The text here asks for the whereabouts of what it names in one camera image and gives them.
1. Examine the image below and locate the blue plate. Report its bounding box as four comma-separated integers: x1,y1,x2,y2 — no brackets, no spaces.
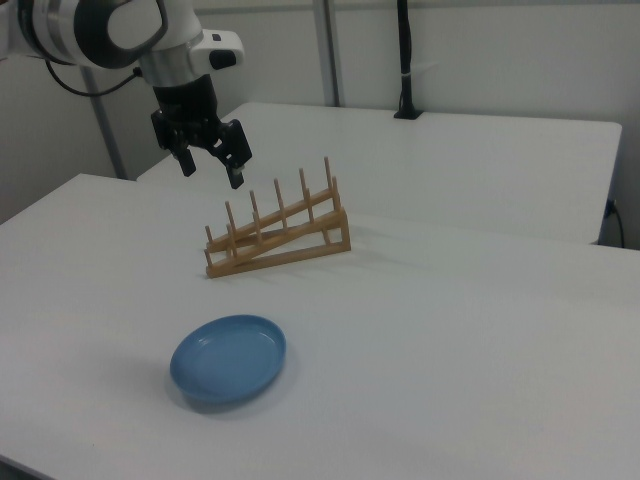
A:
169,313,288,404

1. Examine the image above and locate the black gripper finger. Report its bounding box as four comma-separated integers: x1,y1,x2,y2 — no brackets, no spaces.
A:
150,110,197,178
211,118,253,191

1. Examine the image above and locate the grey partition post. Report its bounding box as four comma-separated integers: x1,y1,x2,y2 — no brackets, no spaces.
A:
313,0,347,108
81,64,127,180

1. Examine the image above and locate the black camera pole with base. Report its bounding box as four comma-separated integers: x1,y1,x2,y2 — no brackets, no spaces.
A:
393,0,425,120

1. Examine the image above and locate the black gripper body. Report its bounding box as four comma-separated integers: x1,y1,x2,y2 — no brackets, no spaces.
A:
151,74,224,151

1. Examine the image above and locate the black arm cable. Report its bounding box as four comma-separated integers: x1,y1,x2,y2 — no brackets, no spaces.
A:
43,58,146,98

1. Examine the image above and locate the wooden plate rack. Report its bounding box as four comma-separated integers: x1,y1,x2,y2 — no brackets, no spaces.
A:
203,155,352,280

